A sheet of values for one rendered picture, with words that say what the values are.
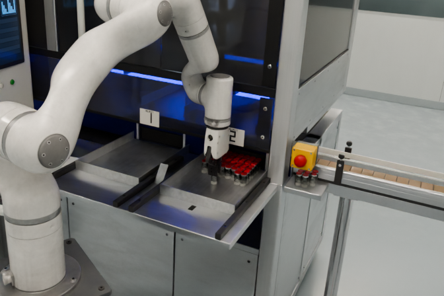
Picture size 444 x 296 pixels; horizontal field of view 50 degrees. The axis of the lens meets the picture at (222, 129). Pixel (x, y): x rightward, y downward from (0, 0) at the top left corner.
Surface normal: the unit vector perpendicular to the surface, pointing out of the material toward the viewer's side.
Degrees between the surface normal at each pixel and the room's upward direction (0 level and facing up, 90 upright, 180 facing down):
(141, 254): 90
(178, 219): 0
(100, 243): 90
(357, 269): 0
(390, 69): 90
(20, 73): 90
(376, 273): 0
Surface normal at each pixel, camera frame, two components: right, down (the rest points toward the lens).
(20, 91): 0.97, 0.14
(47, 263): 0.67, 0.29
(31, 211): 0.37, 0.28
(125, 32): 0.21, 0.51
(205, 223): 0.06, -0.94
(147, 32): 0.30, 0.70
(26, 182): 0.23, -0.72
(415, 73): -0.43, 0.29
